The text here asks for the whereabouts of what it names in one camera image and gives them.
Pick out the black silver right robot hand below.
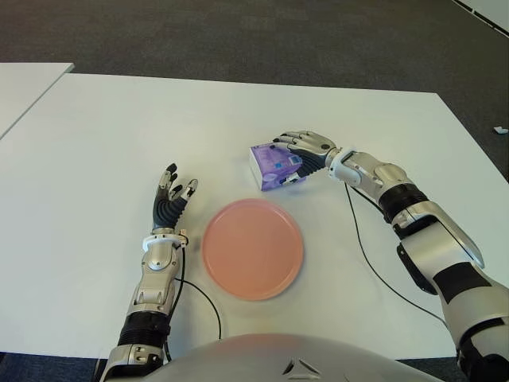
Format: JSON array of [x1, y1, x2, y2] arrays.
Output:
[[271, 129, 343, 186]]

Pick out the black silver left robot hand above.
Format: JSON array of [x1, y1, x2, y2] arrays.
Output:
[[150, 162, 200, 236]]

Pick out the purple tissue paper pack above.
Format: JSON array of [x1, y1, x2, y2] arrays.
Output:
[[249, 143, 308, 193]]

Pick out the pink round plate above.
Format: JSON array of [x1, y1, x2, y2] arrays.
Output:
[[200, 197, 306, 302]]

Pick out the silver robot torso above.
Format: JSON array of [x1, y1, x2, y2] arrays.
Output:
[[138, 333, 433, 382]]

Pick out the white side table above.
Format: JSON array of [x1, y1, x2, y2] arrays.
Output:
[[0, 62, 76, 140]]

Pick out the white table with dark edge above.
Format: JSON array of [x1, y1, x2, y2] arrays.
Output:
[[457, 0, 509, 31]]

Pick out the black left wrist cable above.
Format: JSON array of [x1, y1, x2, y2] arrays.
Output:
[[165, 244, 223, 361]]

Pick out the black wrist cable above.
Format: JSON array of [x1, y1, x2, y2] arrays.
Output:
[[165, 244, 223, 361], [344, 182, 450, 327]]

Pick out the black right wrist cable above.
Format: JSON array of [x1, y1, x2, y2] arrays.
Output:
[[344, 182, 450, 327]]

